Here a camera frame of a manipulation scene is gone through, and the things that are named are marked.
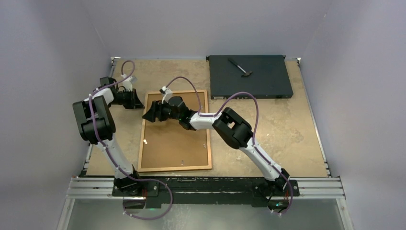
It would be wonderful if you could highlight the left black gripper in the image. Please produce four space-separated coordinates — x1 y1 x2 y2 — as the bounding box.
109 89 144 110

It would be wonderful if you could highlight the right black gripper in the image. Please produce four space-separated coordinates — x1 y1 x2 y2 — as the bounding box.
144 98 181 122

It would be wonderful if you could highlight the brown wooden picture frame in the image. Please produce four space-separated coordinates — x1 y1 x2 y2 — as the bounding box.
137 90 213 173

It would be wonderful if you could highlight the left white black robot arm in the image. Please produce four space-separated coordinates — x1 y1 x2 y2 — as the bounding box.
72 75 144 196

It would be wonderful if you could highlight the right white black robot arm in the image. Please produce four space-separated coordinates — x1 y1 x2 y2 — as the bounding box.
142 96 292 195

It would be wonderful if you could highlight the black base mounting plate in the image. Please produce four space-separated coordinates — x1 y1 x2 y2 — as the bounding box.
112 176 300 208

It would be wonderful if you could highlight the dark flat equipment case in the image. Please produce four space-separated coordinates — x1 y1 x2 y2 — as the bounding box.
206 55 293 99

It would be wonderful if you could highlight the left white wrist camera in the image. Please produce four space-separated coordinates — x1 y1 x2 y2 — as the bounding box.
121 74 137 92

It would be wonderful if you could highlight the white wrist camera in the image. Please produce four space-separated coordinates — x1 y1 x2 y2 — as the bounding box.
159 86 173 104
121 74 137 92

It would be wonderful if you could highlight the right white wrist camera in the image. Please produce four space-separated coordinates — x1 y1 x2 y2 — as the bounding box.
159 86 173 104

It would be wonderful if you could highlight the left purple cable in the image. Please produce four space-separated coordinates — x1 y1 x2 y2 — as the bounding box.
88 60 174 221

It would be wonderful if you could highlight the purple cable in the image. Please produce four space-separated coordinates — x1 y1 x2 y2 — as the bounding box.
88 60 174 221
165 77 294 217

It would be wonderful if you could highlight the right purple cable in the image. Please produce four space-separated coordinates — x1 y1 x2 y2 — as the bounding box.
165 77 294 217

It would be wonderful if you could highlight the small black handled hammer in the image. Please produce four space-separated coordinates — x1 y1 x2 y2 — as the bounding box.
227 57 252 77

